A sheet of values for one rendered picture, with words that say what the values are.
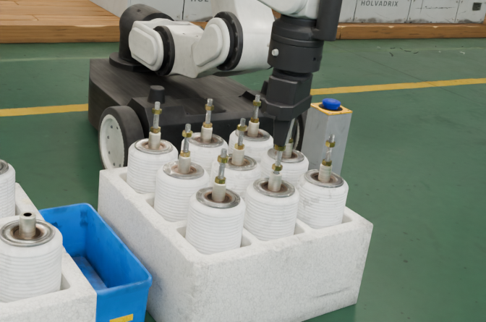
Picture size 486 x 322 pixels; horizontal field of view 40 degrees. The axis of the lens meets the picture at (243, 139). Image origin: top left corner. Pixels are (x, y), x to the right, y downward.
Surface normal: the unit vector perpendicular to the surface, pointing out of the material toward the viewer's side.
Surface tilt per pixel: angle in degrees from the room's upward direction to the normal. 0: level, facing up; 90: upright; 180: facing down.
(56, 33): 90
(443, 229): 0
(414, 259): 0
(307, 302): 90
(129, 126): 43
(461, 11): 90
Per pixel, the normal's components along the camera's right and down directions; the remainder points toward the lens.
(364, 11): 0.53, 0.37
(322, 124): -0.82, 0.11
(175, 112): 0.46, -0.40
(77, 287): 0.12, -0.93
